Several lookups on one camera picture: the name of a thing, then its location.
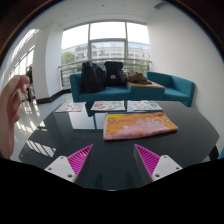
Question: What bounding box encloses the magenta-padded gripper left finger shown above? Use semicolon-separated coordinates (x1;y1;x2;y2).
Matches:
44;143;94;184

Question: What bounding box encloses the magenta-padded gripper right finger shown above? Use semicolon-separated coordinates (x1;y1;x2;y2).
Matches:
133;143;184;187

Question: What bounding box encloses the orange pink cartoon towel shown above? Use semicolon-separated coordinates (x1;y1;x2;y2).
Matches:
102;111;179;141

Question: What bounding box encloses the printed sticker sheet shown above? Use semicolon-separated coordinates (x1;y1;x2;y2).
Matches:
129;100;164;112
54;101;87;113
90;100;126;112

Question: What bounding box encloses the person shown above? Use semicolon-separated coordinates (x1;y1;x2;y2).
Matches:
0;74;31;160
25;66;34;85

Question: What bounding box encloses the wooden top corner table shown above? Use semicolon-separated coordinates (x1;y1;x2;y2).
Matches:
126;80;167;101

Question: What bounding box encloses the teal sofa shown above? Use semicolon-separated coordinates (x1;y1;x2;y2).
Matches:
69;72;133;103
145;70;196;108

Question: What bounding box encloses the brown jacket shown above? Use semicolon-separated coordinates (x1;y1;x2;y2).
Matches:
124;70;153;85

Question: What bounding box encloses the bulky black backpack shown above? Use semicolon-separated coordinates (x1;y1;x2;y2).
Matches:
81;60;108;94

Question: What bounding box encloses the metal window railing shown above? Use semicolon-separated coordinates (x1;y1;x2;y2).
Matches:
58;58;153;89

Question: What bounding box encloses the black backpack with label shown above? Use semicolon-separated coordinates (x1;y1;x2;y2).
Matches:
103;60;125;88

